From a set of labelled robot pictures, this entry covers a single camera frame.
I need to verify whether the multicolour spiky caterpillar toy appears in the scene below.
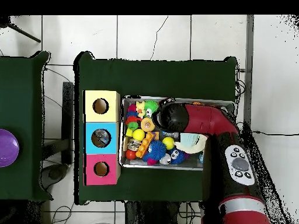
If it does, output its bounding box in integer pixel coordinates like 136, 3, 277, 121
125, 103, 142, 131

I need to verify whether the yellow duck toy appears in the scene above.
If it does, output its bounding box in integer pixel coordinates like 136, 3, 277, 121
135, 100, 146, 118

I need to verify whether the black cable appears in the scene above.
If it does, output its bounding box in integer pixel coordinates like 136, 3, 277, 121
253, 129, 299, 137

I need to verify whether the black tripod leg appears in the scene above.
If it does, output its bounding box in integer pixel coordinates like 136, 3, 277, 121
0, 16, 41, 43

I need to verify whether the wooden box with three holes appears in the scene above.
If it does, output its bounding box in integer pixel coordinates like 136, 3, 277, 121
83, 90, 121, 186

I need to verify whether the green spiky ball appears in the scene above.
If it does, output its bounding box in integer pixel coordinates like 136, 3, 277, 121
144, 100, 160, 117

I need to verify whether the dark green side tablecloth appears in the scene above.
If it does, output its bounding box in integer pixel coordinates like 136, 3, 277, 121
0, 50, 53, 202

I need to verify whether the shallow mesh bin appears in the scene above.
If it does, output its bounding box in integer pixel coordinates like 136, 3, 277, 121
118, 95, 236, 173

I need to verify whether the cream knitted cloth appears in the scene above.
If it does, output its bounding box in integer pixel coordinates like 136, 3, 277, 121
174, 135, 208, 155

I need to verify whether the toy hamburger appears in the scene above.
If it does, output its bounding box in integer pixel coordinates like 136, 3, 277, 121
140, 117, 156, 132

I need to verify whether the purple bowl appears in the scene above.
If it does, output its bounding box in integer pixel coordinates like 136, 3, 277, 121
0, 128, 20, 168

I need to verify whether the yellow ball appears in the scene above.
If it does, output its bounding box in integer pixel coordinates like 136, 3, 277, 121
162, 136, 175, 151
132, 128, 146, 141

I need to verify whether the blue spiky ball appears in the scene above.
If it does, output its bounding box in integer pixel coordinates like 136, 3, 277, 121
147, 139, 167, 161
168, 148, 186, 165

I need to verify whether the grey round foot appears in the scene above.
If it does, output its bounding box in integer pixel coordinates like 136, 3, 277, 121
40, 163, 69, 190

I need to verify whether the orange and purple toy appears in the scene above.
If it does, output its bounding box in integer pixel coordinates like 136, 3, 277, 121
135, 131, 159, 159

